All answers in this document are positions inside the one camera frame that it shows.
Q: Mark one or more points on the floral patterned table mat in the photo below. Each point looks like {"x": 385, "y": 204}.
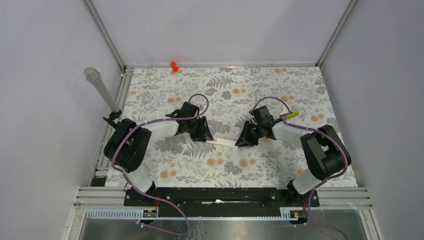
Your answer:
{"x": 231, "y": 92}

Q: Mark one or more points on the red plastic piece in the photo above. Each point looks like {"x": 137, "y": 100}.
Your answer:
{"x": 174, "y": 66}

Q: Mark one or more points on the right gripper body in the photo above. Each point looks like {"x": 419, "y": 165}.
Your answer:
{"x": 257, "y": 127}

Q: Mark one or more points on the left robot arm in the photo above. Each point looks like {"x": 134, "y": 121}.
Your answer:
{"x": 127, "y": 146}

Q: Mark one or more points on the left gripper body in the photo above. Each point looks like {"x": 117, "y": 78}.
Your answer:
{"x": 195, "y": 128}

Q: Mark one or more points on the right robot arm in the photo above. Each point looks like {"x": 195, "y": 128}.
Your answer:
{"x": 325, "y": 154}

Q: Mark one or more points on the microphone on black tripod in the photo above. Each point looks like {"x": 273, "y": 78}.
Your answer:
{"x": 94, "y": 78}

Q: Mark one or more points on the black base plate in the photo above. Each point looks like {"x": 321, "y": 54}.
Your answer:
{"x": 213, "y": 202}

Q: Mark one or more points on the white remote control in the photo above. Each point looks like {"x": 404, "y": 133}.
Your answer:
{"x": 222, "y": 142}

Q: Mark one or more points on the white purple green block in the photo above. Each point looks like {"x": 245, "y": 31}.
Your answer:
{"x": 289, "y": 115}

